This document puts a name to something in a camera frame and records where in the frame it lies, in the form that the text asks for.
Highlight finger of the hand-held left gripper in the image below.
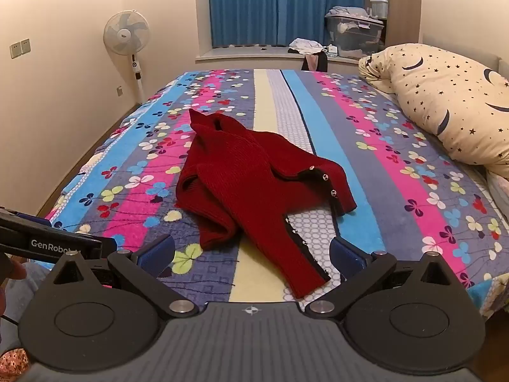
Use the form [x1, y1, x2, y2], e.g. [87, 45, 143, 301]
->
[99, 234, 125, 256]

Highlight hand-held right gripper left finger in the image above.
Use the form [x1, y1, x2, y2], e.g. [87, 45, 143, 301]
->
[50, 234, 200, 319]

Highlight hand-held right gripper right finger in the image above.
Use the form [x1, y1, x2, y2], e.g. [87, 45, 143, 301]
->
[303, 236, 464, 319]

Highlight red knit sweater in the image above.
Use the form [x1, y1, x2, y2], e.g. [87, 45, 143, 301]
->
[174, 108, 357, 299]

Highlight white crumpled clothes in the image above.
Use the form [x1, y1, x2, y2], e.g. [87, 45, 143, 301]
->
[288, 38, 325, 56]

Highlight person's left hand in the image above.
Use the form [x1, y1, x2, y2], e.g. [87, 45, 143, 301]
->
[0, 258, 28, 317]

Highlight person's grey-blue trousers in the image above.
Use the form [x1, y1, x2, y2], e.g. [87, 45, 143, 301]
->
[4, 263, 54, 327]

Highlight striped floral blanket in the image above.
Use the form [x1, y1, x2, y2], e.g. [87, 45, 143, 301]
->
[44, 68, 509, 319]

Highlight pink patterned cloth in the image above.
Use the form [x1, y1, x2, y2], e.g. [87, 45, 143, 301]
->
[0, 348, 31, 382]

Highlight dark hanging garment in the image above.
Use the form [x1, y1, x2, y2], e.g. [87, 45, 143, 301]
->
[301, 51, 329, 73]

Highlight white standing fan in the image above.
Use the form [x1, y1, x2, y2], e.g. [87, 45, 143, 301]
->
[102, 11, 152, 105]

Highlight white window sill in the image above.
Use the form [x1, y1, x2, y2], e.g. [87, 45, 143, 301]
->
[195, 45, 360, 65]

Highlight clear plastic storage bin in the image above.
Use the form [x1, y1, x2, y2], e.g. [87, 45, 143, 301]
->
[324, 11, 386, 61]

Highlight grey cloth on bin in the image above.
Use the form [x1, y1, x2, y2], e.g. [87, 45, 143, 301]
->
[328, 5, 370, 19]

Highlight wooden shelf unit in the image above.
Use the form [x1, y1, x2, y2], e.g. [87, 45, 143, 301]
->
[349, 0, 423, 50]

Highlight blue curtain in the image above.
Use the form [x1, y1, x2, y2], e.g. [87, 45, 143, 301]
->
[207, 0, 355, 48]

